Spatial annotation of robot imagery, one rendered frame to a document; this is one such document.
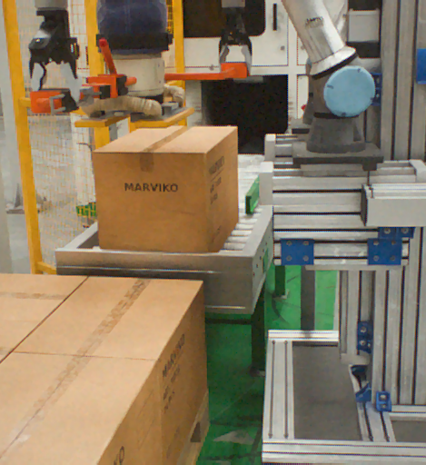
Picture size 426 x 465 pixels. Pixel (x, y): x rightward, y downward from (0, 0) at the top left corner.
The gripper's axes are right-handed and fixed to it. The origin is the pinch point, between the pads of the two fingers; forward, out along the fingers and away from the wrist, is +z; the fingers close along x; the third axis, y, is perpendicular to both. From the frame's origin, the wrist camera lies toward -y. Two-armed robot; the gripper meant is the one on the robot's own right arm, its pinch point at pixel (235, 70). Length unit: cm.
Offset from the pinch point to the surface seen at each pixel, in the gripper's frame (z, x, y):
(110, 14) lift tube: -19, -29, 40
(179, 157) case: 26.9, -16.1, 18.0
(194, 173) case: 32.4, -10.9, 17.9
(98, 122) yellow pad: 11, -33, 47
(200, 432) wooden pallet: 114, -5, 45
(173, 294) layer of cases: 65, -12, 45
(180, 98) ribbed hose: 7.5, -15.0, 18.0
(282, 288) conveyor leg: 116, 4, -98
